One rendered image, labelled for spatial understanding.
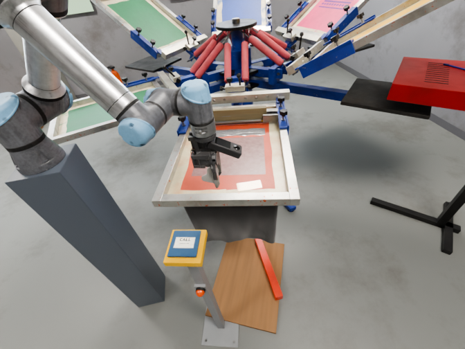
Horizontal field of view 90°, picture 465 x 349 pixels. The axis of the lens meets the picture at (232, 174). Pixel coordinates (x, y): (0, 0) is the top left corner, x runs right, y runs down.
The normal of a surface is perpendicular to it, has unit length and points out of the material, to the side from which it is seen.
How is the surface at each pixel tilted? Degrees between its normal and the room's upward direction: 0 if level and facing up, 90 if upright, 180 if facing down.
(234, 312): 0
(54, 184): 90
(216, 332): 0
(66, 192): 90
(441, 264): 0
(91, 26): 90
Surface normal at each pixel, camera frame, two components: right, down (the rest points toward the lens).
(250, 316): -0.10, -0.73
